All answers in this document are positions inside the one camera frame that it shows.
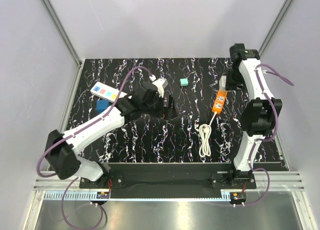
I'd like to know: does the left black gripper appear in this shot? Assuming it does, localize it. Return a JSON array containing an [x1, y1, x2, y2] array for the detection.
[[141, 93, 178, 121]]

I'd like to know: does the white cube socket adapter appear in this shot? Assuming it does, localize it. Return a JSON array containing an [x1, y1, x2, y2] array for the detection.
[[218, 75, 227, 92]]

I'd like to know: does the orange power strip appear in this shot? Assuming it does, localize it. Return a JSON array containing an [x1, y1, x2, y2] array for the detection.
[[211, 90, 228, 114]]

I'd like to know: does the white power cord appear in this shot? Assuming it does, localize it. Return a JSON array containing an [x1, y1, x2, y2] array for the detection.
[[198, 111, 217, 158]]

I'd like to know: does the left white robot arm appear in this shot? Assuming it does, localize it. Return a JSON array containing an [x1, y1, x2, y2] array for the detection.
[[45, 78, 177, 188]]

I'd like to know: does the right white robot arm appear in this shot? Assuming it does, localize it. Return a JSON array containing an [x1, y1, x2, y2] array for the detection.
[[225, 43, 283, 189]]

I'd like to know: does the teal small cube plug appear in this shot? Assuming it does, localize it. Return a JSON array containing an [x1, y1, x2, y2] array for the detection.
[[179, 78, 189, 87]]

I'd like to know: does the blue cube socket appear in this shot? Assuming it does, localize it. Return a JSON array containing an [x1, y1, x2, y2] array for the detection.
[[96, 99, 110, 115]]

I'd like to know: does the white multicolour power strip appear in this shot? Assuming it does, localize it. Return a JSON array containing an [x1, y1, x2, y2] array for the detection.
[[90, 82, 119, 103]]

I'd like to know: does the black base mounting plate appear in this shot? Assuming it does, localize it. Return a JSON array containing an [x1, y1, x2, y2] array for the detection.
[[79, 162, 257, 200]]

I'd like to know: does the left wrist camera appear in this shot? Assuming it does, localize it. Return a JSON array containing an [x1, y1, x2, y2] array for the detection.
[[149, 75, 168, 98]]

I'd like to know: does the white slotted cable duct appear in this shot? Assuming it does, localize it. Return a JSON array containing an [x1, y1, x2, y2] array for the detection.
[[44, 191, 110, 201]]

